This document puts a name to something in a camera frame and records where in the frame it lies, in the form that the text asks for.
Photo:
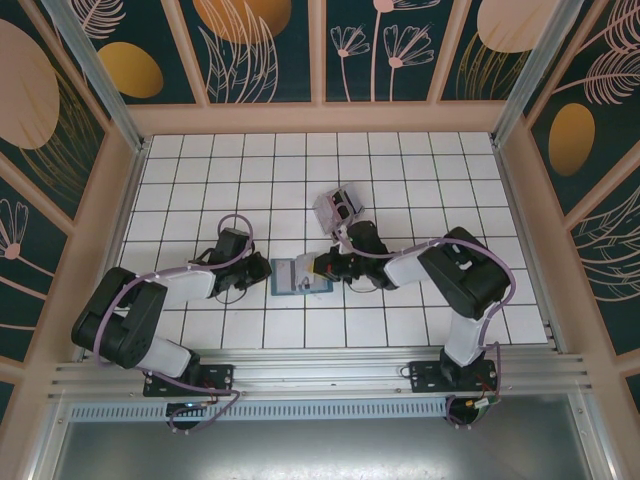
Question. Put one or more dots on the teal card holder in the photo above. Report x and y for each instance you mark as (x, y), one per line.
(324, 286)

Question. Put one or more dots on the white credit card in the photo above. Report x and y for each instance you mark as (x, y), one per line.
(302, 270)

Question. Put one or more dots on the grey card with black stripe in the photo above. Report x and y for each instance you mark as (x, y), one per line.
(285, 275)

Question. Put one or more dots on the clear acrylic card box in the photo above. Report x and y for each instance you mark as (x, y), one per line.
(325, 215)

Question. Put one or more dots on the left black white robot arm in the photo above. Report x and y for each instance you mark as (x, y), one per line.
(190, 287)

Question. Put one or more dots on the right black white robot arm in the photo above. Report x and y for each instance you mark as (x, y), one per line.
(407, 270)

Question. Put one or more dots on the dark credit card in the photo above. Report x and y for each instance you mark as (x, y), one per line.
(346, 210)

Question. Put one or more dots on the pink credit card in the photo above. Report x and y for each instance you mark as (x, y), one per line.
(330, 218)

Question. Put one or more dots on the grey metal sheet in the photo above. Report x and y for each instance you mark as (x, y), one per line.
(320, 450)

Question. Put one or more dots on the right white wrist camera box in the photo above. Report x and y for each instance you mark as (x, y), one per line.
(343, 236)

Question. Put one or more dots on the aluminium mounting rail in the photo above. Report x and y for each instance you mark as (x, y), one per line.
(320, 370)

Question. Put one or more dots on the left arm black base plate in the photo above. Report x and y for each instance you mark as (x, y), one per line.
(220, 380)

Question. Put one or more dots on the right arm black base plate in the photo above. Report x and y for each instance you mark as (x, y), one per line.
(425, 377)

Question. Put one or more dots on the aluminium frame post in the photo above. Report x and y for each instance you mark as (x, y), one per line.
(100, 85)
(530, 75)

